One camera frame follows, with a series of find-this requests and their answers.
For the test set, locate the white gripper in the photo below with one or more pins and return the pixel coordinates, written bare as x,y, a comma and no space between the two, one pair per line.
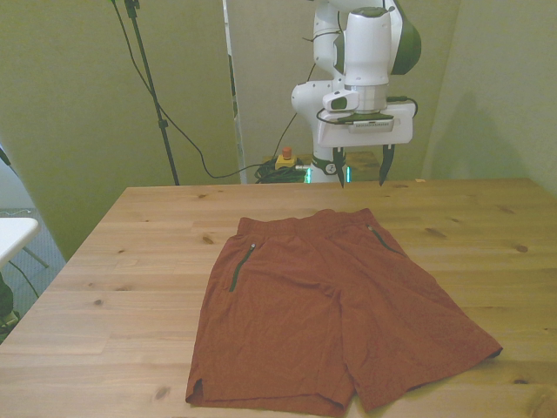
402,126

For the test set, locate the red zip-up jacket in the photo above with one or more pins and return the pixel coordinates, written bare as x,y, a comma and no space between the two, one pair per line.
313,313

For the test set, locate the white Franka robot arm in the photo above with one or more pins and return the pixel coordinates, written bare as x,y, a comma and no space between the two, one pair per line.
365,48

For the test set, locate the yellow emergency stop button box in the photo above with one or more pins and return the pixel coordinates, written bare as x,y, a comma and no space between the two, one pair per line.
285,161

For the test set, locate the white partition panel edge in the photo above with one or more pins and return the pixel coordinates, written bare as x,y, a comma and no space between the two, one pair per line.
235,109

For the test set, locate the black tripod stand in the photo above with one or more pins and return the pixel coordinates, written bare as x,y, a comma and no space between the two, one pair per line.
150,87

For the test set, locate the white side table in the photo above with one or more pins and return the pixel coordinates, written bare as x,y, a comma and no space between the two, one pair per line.
13,237

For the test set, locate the grey wrist camera bar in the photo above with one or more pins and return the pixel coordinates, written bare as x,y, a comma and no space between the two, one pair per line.
372,126

